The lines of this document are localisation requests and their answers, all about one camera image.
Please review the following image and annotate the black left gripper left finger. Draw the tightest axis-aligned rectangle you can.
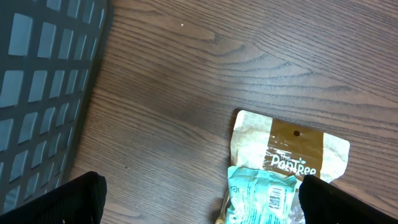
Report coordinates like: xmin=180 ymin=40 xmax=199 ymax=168
xmin=1 ymin=171 xmax=107 ymax=224

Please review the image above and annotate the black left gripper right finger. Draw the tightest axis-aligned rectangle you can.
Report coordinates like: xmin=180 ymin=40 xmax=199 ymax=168
xmin=298 ymin=175 xmax=397 ymax=224

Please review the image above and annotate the teal snack packet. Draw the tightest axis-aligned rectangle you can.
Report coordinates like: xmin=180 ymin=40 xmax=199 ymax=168
xmin=224 ymin=166 xmax=297 ymax=224

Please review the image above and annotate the brown snack pouch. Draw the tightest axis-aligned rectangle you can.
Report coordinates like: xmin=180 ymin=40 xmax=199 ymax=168
xmin=216 ymin=110 xmax=350 ymax=223

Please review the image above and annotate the grey plastic basket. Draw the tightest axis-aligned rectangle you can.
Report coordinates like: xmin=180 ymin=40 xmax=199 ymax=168
xmin=1 ymin=0 xmax=113 ymax=213

